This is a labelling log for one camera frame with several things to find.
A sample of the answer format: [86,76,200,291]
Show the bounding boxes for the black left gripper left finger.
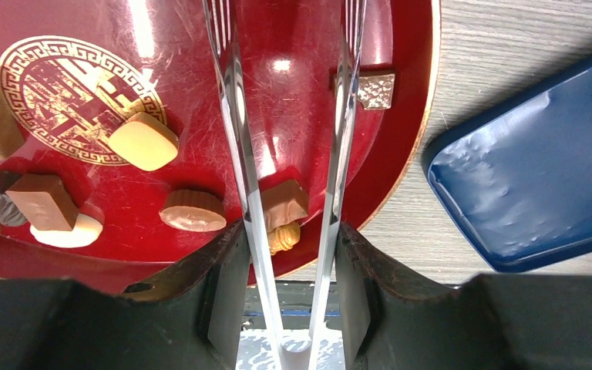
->
[0,221,250,369]

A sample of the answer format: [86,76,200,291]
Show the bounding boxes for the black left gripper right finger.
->
[335,224,592,369]

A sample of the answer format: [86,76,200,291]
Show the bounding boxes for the metal tongs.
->
[201,0,369,370]

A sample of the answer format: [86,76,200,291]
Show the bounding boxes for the white oval chocolate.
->
[29,214,103,248]

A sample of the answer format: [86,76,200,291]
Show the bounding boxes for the tan round chocolate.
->
[108,112,179,171]

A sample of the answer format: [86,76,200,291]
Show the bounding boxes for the silver wrapped chocolate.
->
[356,70,396,110]

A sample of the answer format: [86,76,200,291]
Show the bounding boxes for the blue tin lid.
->
[422,56,592,273]

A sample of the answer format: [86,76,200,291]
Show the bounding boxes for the red round tray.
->
[0,0,442,296]

